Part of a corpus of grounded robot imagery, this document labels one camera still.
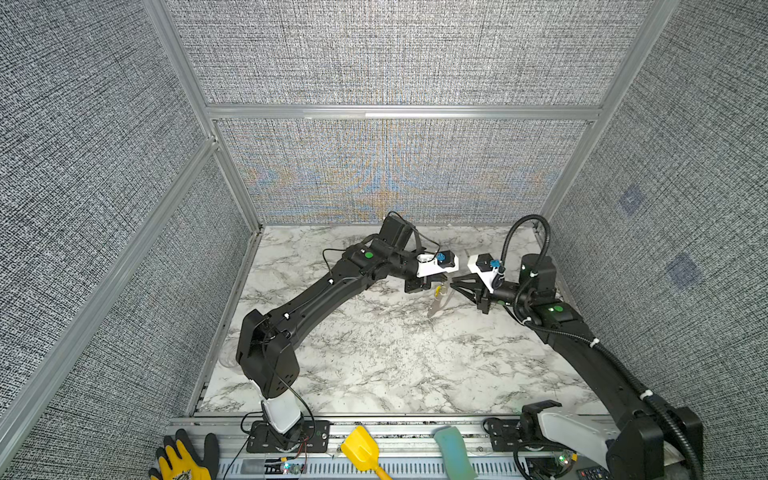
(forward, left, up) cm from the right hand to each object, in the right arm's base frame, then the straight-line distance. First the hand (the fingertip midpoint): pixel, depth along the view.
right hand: (454, 278), depth 75 cm
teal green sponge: (-32, +1, -25) cm, 41 cm away
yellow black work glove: (-36, +66, -21) cm, 78 cm away
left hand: (0, +3, +2) cm, 4 cm away
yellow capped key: (-2, +4, -3) cm, 6 cm away
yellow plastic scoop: (-34, +24, -23) cm, 47 cm away
